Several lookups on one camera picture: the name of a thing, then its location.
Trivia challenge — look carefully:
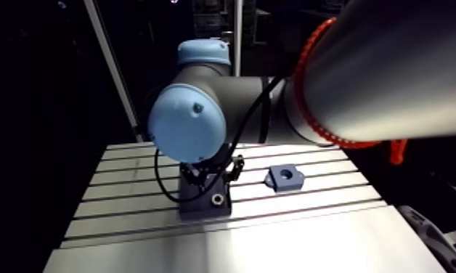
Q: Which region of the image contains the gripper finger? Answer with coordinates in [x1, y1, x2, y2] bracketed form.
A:
[226, 153, 246, 183]
[180, 162, 213, 187]

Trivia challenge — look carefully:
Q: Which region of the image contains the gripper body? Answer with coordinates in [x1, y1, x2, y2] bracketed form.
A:
[211, 142, 235, 171]

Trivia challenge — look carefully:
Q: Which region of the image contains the dark blue-grey housing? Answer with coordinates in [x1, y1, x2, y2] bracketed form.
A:
[264, 163, 306, 193]

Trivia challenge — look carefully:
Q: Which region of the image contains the dark blue-grey block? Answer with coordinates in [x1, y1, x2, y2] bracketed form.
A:
[179, 171, 233, 221]

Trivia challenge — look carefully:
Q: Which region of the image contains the pale holed strip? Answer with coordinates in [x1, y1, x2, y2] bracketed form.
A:
[396, 205, 456, 273]

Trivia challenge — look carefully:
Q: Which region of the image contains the orange-red cable chain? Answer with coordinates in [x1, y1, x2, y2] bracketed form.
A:
[292, 16, 409, 166]

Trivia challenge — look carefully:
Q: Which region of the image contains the pale upright post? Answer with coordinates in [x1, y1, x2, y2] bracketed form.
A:
[232, 0, 245, 78]

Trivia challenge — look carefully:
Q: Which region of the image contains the pale slanted post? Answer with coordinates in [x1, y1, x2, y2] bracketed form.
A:
[83, 0, 144, 144]

